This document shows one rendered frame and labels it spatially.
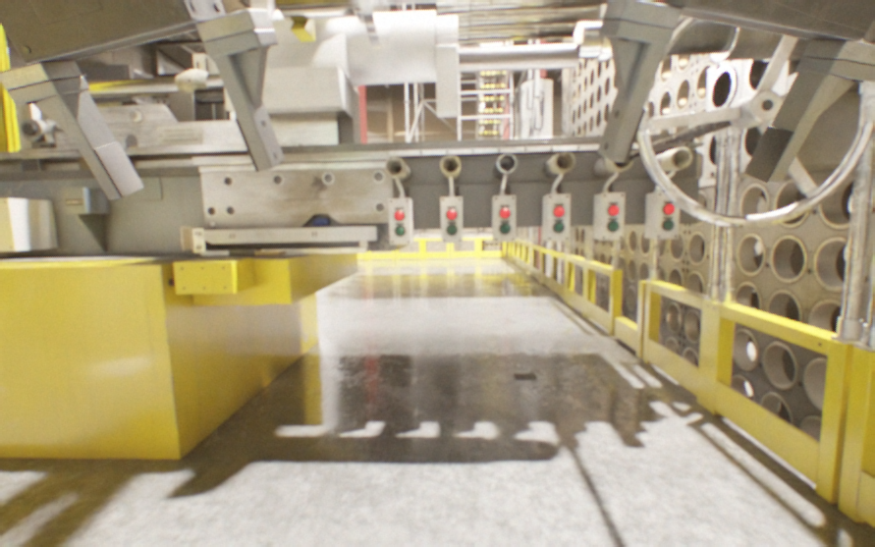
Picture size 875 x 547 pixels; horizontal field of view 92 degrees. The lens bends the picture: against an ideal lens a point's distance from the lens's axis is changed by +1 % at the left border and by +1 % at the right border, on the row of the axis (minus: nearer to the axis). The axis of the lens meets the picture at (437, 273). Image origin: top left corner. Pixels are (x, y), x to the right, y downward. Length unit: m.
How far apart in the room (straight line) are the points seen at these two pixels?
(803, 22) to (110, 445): 1.72
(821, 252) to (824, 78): 2.30
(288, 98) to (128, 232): 0.82
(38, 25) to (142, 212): 1.58
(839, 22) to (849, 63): 0.04
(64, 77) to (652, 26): 0.42
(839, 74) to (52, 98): 0.57
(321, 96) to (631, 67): 1.34
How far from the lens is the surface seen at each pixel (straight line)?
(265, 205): 1.68
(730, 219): 0.87
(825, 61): 0.44
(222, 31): 0.35
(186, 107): 2.30
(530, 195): 1.51
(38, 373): 1.75
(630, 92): 0.36
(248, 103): 0.36
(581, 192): 1.55
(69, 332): 1.65
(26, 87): 0.45
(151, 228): 1.95
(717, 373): 1.78
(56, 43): 0.41
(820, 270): 2.73
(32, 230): 2.13
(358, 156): 1.54
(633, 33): 0.35
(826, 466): 1.46
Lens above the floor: 0.69
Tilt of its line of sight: 7 degrees down
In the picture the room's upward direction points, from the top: 1 degrees counter-clockwise
